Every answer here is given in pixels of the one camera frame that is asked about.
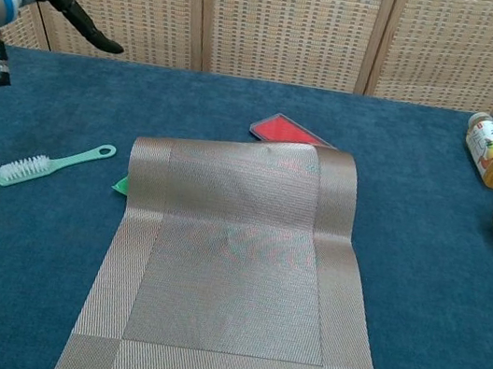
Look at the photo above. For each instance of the wicker folding screen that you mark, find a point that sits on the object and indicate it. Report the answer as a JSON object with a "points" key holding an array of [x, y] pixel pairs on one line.
{"points": [[279, 19]]}

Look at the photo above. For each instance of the brown woven placemat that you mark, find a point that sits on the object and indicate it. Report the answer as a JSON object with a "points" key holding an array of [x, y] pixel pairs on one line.
{"points": [[238, 263]]}

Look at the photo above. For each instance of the blue carpet table cover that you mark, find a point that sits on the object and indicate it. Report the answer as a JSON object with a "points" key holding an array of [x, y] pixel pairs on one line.
{"points": [[422, 294]]}

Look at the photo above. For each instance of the green sachet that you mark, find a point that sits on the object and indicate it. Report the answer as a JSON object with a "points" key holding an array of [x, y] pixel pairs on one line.
{"points": [[122, 185]]}

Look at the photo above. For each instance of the red card in clear case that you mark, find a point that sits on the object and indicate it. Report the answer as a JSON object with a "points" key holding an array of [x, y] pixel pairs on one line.
{"points": [[279, 129]]}

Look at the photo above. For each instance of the mint green brush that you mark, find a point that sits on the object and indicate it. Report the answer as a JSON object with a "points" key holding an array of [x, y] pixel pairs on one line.
{"points": [[61, 163]]}

